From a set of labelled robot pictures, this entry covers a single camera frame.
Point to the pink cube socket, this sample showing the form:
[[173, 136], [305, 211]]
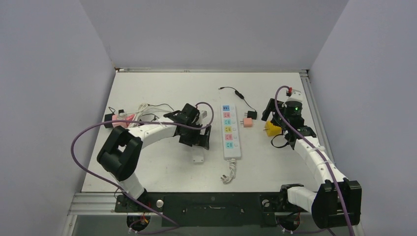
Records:
[[121, 120]]

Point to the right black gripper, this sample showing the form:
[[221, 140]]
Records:
[[271, 108]]

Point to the black plug adapter with cable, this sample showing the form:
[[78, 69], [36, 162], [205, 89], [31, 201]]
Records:
[[252, 112]]

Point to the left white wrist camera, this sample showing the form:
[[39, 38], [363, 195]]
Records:
[[203, 114]]

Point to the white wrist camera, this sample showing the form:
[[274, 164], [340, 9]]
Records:
[[294, 95], [203, 114]]

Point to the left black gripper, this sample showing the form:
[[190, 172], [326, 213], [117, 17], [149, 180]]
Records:
[[198, 140]]

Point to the white flat power strip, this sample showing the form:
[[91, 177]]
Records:
[[197, 155]]

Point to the yellow cube plug adapter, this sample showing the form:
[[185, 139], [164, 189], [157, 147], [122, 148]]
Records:
[[271, 129]]

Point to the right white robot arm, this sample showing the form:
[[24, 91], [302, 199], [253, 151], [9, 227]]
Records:
[[337, 202]]

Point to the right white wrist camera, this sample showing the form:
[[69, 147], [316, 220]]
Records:
[[294, 95]]

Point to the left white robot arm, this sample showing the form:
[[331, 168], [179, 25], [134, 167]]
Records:
[[120, 153]]

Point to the white multi-socket power strip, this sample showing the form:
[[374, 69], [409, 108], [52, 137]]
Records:
[[230, 132]]

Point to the pink plug adapter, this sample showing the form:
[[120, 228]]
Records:
[[247, 122]]

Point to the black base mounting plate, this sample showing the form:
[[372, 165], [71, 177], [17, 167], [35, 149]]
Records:
[[212, 209]]

